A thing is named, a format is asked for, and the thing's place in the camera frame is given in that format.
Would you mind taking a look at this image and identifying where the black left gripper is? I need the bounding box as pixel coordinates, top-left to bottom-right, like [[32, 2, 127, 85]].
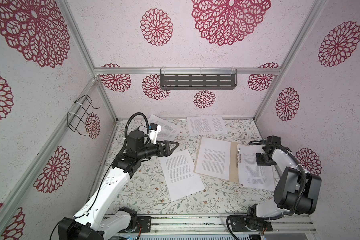
[[138, 140, 179, 161]]

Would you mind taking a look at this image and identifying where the beige paper folder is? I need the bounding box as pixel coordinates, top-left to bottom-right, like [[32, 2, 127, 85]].
[[193, 136, 276, 193]]

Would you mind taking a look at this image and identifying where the white printed paper sheet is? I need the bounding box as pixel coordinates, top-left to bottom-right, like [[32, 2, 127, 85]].
[[238, 145, 275, 191], [194, 137, 231, 180]]

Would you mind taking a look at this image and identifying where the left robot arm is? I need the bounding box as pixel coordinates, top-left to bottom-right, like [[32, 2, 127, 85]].
[[55, 140, 179, 240]]

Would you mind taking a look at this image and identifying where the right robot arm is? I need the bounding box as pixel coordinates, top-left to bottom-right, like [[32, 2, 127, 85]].
[[247, 148, 322, 220]]

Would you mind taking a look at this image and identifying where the metal folder clip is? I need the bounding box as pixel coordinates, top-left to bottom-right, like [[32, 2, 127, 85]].
[[236, 147, 242, 168]]

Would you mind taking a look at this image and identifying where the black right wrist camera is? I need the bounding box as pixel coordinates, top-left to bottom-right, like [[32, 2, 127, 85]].
[[265, 136, 282, 149]]

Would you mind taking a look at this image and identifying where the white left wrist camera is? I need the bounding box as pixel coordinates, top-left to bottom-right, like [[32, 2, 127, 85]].
[[127, 122, 162, 148]]

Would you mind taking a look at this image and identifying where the black corrugated left cable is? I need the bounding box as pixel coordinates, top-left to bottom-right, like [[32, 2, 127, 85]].
[[124, 112, 150, 142]]

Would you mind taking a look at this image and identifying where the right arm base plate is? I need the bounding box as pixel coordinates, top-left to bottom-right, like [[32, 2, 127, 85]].
[[229, 215, 273, 232]]

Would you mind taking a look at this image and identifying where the grey slotted wall shelf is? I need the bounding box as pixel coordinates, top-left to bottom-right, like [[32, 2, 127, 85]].
[[159, 69, 238, 90]]

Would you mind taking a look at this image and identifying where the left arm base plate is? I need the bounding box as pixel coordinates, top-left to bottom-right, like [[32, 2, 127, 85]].
[[119, 216, 152, 234]]

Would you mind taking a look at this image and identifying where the aluminium front rail frame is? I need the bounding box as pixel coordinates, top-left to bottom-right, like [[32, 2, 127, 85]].
[[111, 214, 317, 240]]

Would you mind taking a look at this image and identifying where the black wire wall rack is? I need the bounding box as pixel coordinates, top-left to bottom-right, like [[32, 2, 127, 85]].
[[66, 95, 99, 136]]

